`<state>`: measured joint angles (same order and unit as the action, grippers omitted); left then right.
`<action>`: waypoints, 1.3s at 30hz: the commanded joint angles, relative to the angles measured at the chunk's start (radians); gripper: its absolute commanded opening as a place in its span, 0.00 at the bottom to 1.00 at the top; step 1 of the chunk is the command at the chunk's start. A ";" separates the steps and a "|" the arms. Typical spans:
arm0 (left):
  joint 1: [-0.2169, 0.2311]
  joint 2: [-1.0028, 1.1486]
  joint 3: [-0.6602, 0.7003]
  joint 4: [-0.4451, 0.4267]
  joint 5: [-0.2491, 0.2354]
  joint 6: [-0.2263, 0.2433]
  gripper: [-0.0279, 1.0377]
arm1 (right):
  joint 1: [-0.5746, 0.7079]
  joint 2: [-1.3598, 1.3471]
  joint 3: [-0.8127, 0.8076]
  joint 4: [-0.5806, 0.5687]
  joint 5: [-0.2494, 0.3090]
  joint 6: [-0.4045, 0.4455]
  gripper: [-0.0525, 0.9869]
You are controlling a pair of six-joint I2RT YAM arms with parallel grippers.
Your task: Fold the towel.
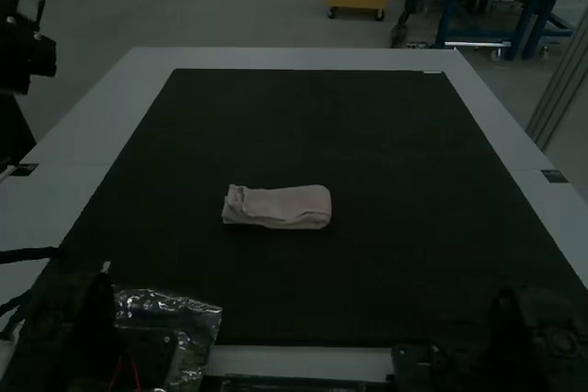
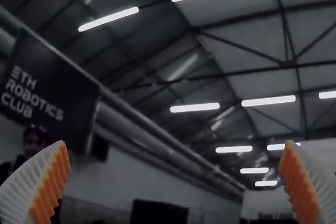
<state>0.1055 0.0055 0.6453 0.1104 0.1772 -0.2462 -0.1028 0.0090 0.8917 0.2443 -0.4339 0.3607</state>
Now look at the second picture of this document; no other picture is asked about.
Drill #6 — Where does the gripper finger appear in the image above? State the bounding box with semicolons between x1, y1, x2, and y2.
0;140;72;224
278;140;336;224

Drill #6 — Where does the person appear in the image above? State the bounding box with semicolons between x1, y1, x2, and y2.
0;123;53;183

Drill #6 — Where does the dark hanging banner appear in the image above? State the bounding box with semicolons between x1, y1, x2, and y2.
0;28;101;154

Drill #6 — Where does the grey ceiling pipe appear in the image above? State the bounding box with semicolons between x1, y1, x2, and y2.
0;5;247;200

